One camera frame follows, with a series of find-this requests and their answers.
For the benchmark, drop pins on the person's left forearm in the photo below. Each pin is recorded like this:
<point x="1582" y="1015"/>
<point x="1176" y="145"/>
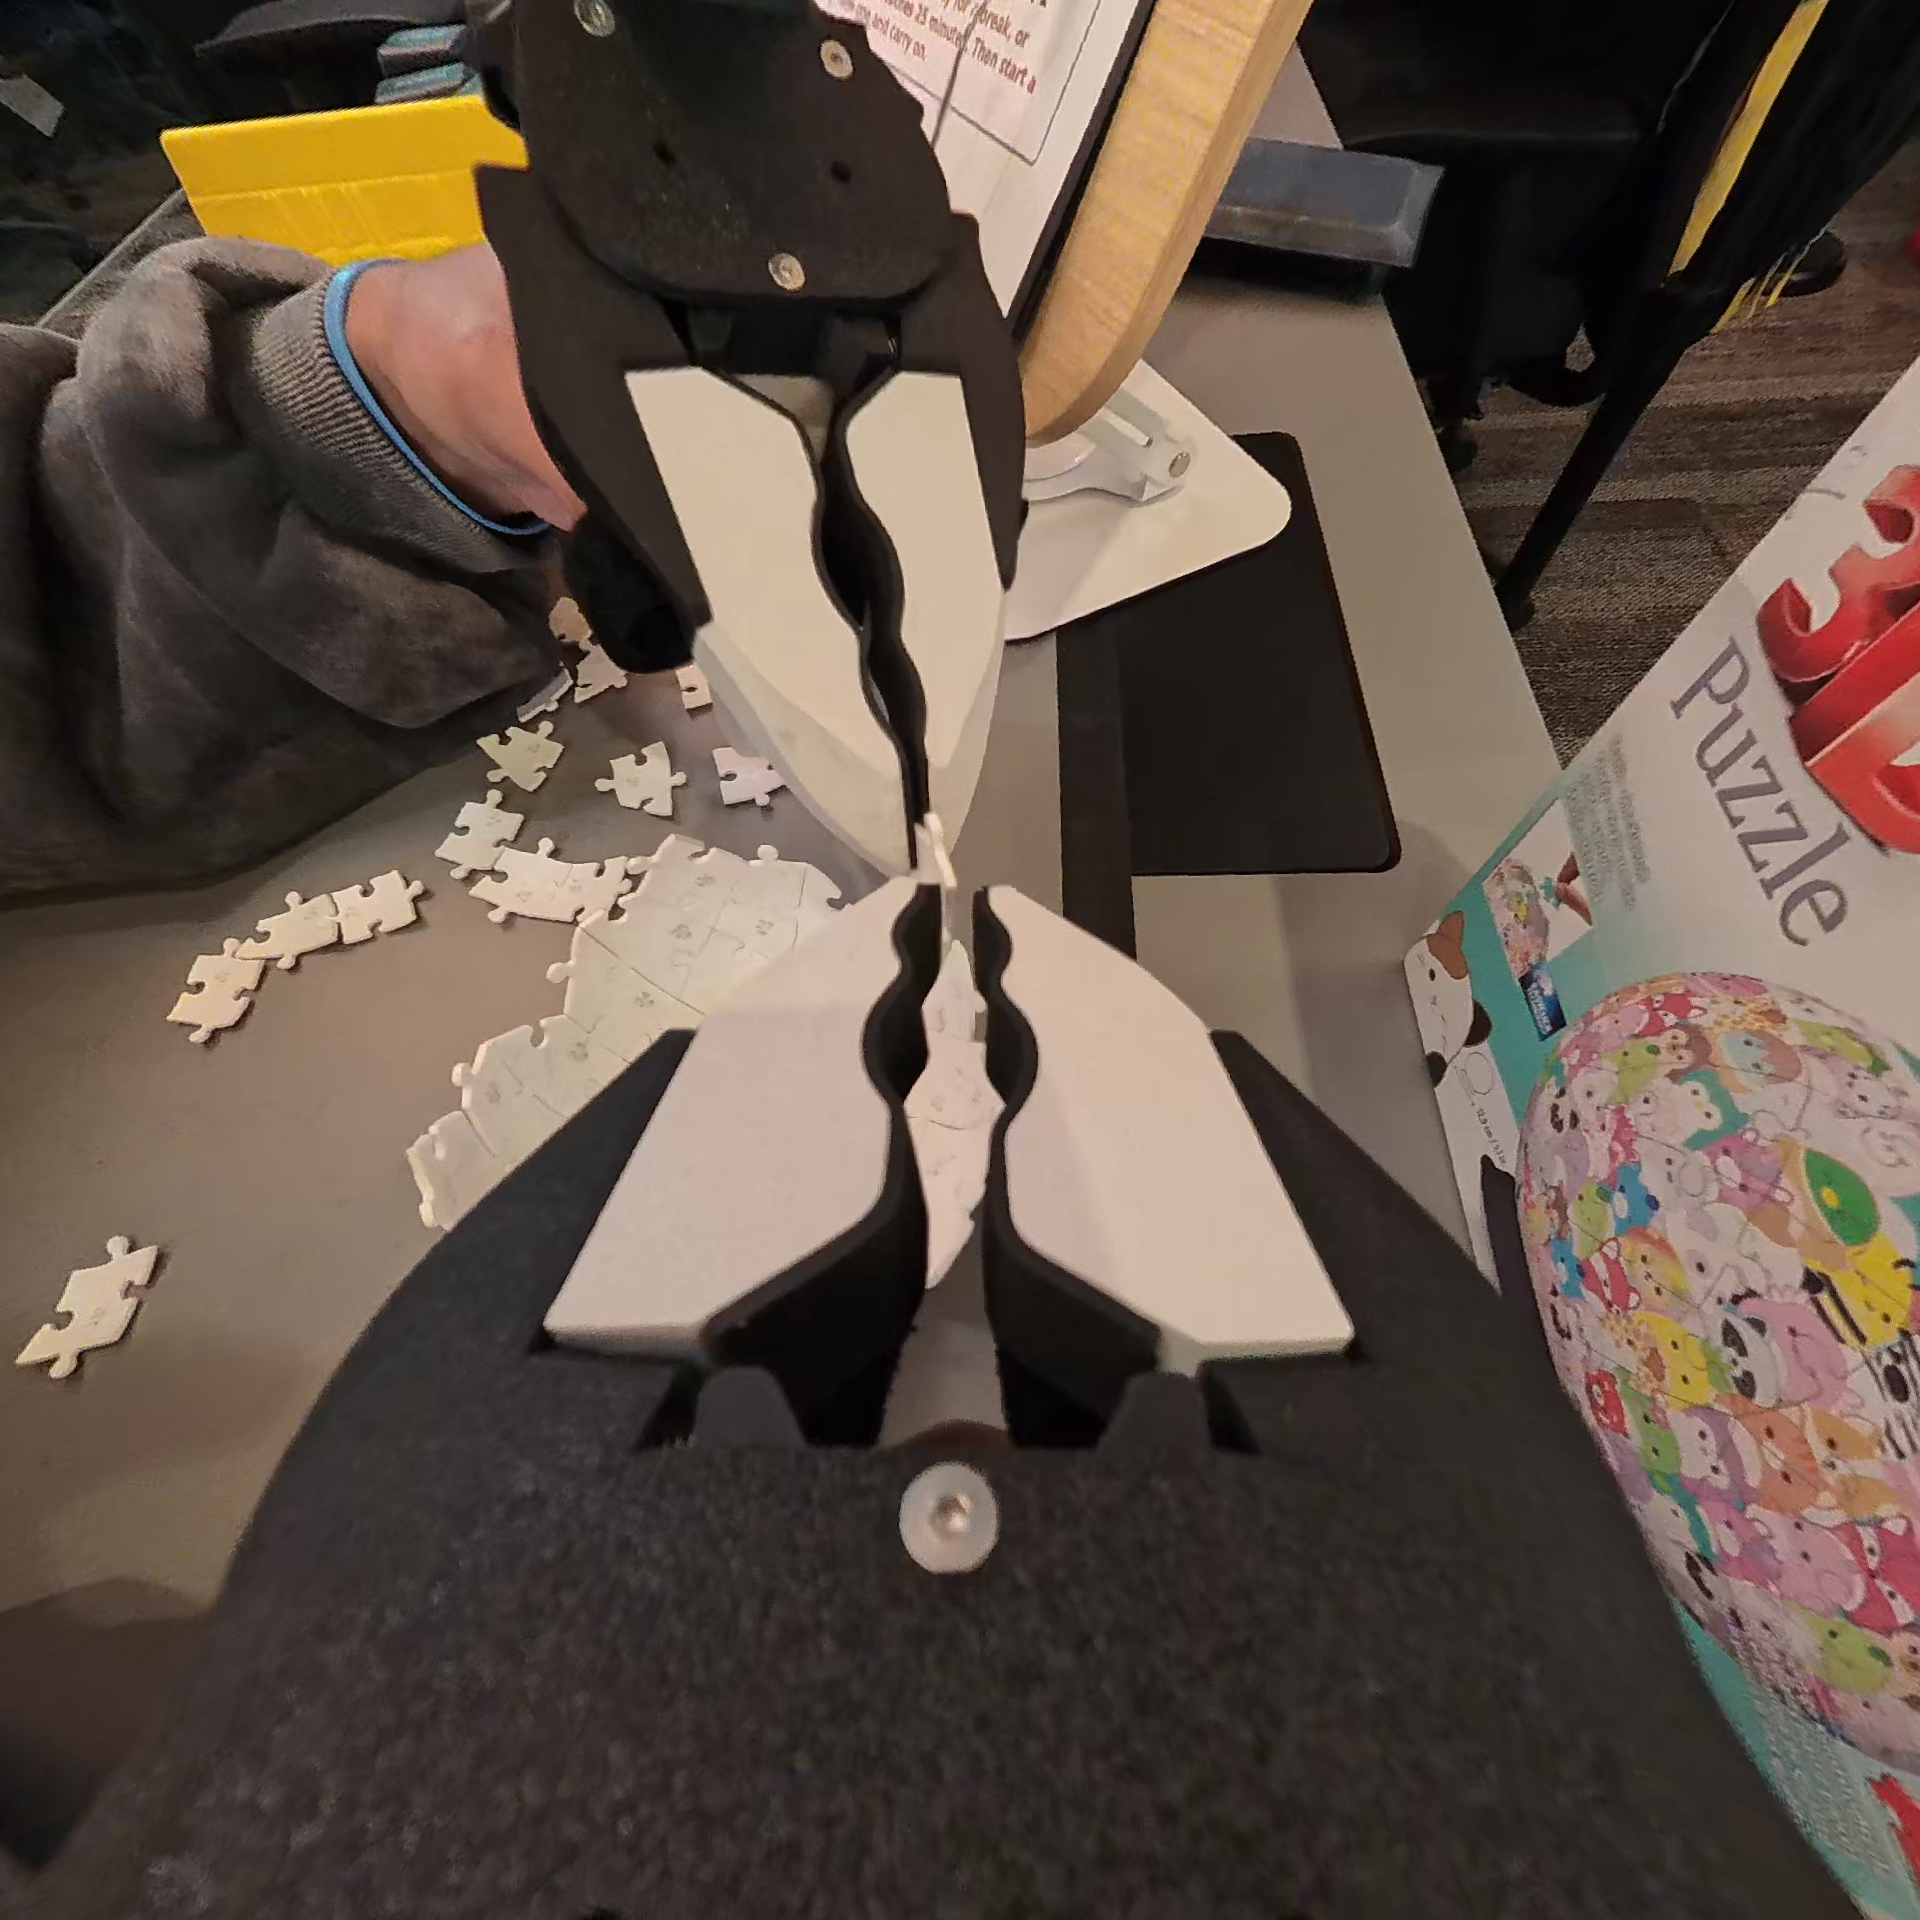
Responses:
<point x="195" y="569"/>

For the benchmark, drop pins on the white curved jigsaw piece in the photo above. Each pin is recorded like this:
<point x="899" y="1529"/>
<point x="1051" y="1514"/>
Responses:
<point x="933" y="858"/>
<point x="90" y="1305"/>

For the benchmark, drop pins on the printed instruction sheet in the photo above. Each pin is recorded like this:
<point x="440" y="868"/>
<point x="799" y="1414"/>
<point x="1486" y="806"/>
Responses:
<point x="1037" y="89"/>

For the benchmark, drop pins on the person's left hand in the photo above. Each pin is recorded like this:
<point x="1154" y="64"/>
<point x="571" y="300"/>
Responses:
<point x="452" y="375"/>

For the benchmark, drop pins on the scattered pile of puzzle pieces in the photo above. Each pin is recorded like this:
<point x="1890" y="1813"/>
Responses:
<point x="511" y="879"/>

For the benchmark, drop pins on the black office chair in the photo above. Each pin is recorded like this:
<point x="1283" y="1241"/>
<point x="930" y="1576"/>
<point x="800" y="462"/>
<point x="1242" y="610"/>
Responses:
<point x="1576" y="225"/>

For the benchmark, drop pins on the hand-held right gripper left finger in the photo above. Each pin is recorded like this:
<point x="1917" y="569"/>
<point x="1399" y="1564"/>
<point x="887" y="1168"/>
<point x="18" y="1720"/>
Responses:
<point x="704" y="1200"/>

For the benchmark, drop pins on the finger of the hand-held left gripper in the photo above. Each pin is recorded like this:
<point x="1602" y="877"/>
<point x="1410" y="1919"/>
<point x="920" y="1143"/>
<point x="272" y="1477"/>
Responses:
<point x="751" y="569"/>
<point x="944" y="525"/>

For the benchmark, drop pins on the half-built colourful puzzle ball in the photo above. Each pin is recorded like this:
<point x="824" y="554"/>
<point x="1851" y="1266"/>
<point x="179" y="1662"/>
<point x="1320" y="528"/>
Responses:
<point x="675" y="961"/>

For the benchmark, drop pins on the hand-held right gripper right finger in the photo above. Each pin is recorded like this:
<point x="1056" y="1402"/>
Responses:
<point x="1186" y="1200"/>

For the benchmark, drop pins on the white round object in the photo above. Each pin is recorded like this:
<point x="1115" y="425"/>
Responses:
<point x="1110" y="457"/>

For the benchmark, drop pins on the wooden document stand board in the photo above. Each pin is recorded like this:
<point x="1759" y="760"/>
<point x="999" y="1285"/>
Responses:
<point x="1172" y="196"/>

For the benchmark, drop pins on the black rounded table panel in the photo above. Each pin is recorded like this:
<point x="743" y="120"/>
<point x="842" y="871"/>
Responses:
<point x="1245" y="676"/>

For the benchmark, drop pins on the printed cardboard puzzle box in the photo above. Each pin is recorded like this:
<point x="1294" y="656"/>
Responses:
<point x="1725" y="1200"/>

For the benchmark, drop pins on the yellow plastic bin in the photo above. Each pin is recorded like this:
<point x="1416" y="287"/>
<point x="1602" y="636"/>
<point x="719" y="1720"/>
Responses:
<point x="331" y="182"/>

